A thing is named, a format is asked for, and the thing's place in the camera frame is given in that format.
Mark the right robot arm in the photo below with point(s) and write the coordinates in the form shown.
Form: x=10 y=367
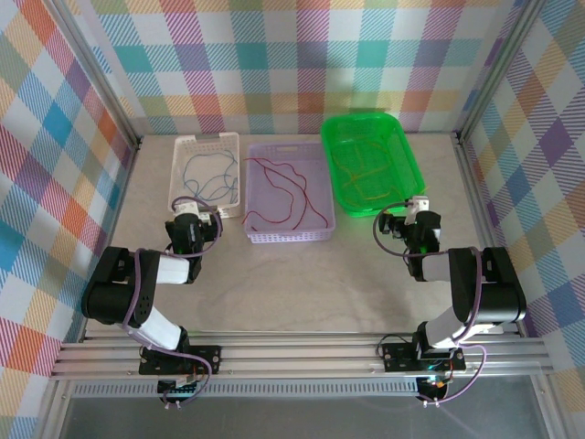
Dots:
x=498 y=297

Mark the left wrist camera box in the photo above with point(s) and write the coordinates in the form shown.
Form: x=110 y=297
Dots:
x=187 y=209

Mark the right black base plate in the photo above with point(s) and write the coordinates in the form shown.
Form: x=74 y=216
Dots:
x=397 y=356

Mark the green terminal control board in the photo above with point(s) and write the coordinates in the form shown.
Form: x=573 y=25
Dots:
x=178 y=388

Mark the green plastic basket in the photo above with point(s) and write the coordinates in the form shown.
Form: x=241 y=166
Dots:
x=397 y=155

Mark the purple plastic basket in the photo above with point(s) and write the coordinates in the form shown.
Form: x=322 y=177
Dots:
x=260 y=192

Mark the white perforated plastic basket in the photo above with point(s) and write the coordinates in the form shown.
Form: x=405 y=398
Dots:
x=205 y=171

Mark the aluminium mounting rail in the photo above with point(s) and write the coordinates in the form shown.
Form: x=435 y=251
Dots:
x=297 y=361

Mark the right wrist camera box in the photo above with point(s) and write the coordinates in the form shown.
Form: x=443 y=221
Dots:
x=418 y=203

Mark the orange lit control board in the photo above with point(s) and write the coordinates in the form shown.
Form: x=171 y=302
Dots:
x=434 y=385

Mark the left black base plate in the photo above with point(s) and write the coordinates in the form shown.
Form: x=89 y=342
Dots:
x=205 y=359

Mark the aluminium frame post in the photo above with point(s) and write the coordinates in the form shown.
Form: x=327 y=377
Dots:
x=97 y=68
x=498 y=68

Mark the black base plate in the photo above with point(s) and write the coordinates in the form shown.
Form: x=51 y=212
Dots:
x=397 y=356
x=205 y=359

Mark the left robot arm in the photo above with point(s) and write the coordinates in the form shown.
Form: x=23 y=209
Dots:
x=109 y=292

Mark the aluminium table side rail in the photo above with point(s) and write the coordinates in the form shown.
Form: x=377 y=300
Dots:
x=122 y=201
x=481 y=206

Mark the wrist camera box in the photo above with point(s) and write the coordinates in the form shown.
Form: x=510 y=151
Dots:
x=187 y=209
x=418 y=203

